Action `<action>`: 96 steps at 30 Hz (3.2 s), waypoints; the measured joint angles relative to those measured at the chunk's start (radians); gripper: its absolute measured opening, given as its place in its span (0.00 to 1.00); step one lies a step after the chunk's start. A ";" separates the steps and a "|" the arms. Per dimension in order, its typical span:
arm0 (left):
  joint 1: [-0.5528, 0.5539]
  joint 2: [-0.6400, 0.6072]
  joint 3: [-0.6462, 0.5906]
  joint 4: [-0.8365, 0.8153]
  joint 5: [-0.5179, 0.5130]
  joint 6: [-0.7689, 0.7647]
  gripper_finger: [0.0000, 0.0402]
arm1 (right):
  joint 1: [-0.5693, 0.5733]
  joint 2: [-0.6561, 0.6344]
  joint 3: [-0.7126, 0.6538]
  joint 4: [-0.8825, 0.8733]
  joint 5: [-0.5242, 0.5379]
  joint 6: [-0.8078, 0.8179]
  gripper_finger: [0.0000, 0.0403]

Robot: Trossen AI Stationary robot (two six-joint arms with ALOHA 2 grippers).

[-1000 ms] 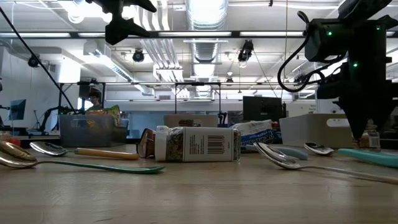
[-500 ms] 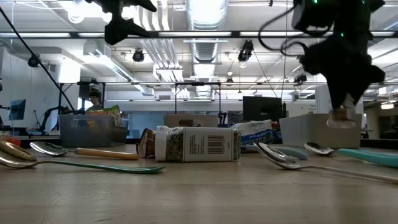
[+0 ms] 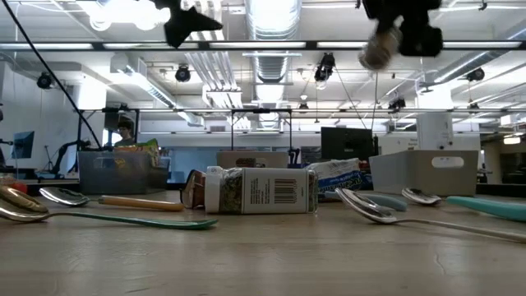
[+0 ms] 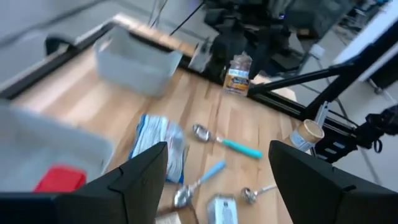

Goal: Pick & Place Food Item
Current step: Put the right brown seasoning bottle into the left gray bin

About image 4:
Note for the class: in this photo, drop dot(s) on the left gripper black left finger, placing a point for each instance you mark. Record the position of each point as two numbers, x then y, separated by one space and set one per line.
124 199

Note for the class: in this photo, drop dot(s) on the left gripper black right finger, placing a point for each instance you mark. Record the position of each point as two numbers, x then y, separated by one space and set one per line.
311 196

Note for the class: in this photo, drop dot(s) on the brown spice pouch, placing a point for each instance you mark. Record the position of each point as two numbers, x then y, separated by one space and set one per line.
183 217

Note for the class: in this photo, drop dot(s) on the tan peanut butter jar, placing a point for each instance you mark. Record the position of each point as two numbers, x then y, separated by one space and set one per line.
306 133

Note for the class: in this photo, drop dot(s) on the pink cube box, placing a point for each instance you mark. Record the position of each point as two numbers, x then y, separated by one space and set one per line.
59 180

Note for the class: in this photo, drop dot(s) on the blue chip bag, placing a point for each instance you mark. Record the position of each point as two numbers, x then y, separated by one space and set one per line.
155 130

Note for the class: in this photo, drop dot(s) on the white label spice jar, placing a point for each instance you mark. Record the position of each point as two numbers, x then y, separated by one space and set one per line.
222 211

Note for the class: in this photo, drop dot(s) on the small orange label spice jar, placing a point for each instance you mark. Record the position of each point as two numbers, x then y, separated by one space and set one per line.
236 81

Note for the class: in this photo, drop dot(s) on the white plastic bin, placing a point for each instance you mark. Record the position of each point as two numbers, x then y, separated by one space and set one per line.
133 68
46 140

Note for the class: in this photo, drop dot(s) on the black tripod head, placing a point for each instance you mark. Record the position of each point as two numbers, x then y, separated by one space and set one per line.
382 124

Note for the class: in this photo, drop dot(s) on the white bracket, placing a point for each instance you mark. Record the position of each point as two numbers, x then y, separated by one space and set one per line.
322 110

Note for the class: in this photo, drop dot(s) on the black frame clamp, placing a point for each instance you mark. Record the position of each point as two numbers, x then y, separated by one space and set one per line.
54 43

